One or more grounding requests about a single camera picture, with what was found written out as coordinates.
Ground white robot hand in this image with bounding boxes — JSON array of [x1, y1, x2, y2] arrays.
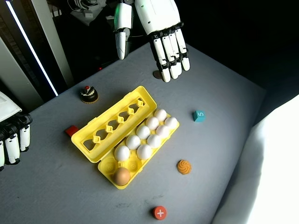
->
[[0, 91, 33, 172], [113, 0, 191, 84]]

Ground brown toy egg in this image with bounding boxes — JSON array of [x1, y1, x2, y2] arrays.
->
[[114, 167, 131, 187]]

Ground yellow plastic egg box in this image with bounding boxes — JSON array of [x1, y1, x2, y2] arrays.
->
[[71, 85, 180, 190]]

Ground white toy egg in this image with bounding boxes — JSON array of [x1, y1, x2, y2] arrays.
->
[[147, 134, 162, 149], [114, 145, 130, 162], [156, 125, 171, 139], [145, 116, 160, 131], [164, 116, 178, 130], [135, 125, 151, 140], [125, 135, 141, 150], [136, 144, 153, 161], [154, 108, 168, 122]]

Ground red block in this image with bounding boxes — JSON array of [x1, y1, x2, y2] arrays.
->
[[65, 125, 79, 137]]

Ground white panel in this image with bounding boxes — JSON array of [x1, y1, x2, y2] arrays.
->
[[0, 37, 45, 112]]

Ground chocolate cake toy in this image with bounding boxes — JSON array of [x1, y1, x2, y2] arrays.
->
[[80, 85, 99, 104]]

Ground white light strip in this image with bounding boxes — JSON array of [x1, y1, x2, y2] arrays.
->
[[5, 0, 59, 97]]

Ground teal cube with number five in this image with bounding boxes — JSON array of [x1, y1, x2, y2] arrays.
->
[[192, 110, 206, 123]]

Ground grey table cloth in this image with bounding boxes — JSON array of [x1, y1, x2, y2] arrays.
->
[[0, 43, 267, 224]]

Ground orange swirl cookie toy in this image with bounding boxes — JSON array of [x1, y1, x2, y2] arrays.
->
[[177, 159, 192, 175]]

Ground red cylinder with plus sign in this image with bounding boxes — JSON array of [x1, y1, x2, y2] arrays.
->
[[153, 205, 168, 220]]

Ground white fabric sheet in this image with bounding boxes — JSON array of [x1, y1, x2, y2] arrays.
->
[[211, 93, 299, 224]]

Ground white post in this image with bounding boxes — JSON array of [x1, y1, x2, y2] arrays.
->
[[31, 0, 75, 87]]

